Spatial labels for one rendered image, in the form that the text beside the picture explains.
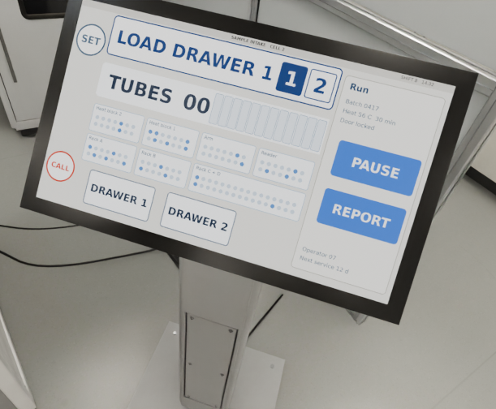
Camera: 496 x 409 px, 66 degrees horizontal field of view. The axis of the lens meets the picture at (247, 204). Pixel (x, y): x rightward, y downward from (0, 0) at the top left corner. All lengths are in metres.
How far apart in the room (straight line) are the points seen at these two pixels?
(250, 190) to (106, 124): 0.21
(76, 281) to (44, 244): 0.26
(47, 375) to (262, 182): 1.20
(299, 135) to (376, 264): 0.18
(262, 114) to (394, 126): 0.16
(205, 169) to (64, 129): 0.20
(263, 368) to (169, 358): 0.33
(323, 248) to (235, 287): 0.28
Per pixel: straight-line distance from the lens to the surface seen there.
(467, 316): 1.95
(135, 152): 0.52
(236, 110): 0.49
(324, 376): 1.53
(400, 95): 0.50
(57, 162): 0.57
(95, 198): 0.54
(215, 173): 0.48
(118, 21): 0.57
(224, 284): 0.71
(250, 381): 1.42
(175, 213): 0.50
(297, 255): 0.48
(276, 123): 0.48
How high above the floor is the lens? 1.36
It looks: 44 degrees down
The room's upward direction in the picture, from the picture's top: 10 degrees clockwise
